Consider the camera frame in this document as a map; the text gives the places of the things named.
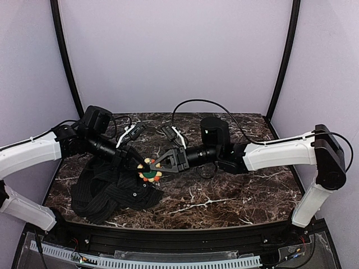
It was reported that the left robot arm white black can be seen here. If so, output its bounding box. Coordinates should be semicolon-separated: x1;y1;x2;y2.
1;105;150;231

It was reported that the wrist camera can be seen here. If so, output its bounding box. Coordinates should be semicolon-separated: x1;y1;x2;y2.
160;124;187;149
116;122;146;148

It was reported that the flower brooch green orange yellow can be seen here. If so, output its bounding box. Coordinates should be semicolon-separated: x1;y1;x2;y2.
139;158;162;183

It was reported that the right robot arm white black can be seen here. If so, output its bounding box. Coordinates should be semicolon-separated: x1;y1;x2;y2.
150;117;350;228

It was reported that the black pinstriped shirt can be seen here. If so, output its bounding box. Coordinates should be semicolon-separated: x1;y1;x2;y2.
70;157;164;225

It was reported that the right black frame post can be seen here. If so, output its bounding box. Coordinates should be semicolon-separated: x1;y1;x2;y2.
266;0;301;121

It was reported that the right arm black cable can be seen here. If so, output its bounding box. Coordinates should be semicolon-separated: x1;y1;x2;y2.
171;98;355;173

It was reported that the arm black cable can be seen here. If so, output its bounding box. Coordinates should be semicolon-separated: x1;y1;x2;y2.
171;98;355;173
27;114;135;141

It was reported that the white slotted cable duct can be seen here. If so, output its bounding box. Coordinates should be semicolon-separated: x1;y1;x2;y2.
42;243;263;268

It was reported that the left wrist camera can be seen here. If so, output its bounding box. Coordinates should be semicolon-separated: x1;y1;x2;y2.
116;122;146;148

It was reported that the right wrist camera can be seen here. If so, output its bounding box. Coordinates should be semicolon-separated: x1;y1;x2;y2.
160;124;187;149

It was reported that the left black frame post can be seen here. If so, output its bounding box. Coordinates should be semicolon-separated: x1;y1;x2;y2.
49;0;84;117

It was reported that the black frame post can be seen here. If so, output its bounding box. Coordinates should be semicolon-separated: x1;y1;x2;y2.
49;0;84;117
266;0;301;121

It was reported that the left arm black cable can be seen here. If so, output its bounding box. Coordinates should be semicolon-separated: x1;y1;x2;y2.
27;114;135;141

